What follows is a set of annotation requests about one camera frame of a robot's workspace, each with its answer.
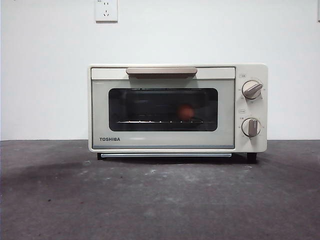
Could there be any oven door with beige handle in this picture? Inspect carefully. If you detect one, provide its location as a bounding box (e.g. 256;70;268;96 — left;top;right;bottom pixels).
90;66;236;150

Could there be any silver oven crumb tray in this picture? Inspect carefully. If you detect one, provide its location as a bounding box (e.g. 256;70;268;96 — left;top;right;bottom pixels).
99;153;233;159

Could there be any beige timer dial knob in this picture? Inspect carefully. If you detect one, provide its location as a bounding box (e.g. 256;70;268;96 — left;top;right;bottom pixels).
241;117;262;138

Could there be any cream toaster oven housing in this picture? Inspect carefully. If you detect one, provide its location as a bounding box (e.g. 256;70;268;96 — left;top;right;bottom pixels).
87;62;269;164

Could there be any beige temperature dial knob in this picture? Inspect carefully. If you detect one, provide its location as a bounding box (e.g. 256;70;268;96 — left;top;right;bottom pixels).
242;79;264;100

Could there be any white wall socket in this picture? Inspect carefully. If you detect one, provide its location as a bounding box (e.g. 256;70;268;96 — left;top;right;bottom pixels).
95;0;118;23

